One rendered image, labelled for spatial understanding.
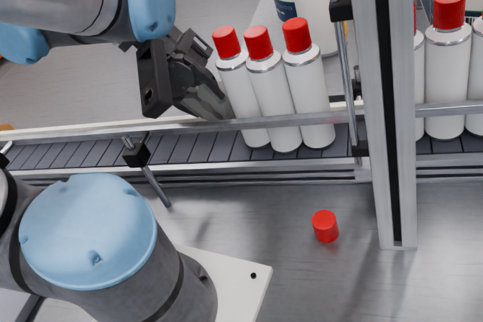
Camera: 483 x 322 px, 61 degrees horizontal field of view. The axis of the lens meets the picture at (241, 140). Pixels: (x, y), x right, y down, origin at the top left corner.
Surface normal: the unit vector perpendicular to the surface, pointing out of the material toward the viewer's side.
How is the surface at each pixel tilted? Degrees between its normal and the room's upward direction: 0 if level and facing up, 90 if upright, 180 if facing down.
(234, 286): 4
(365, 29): 90
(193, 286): 75
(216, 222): 0
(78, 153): 0
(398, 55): 90
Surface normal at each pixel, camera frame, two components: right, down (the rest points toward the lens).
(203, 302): 0.84, -0.28
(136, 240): 0.90, 0.05
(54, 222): -0.11, -0.69
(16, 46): -0.26, 0.72
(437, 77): -0.61, 0.65
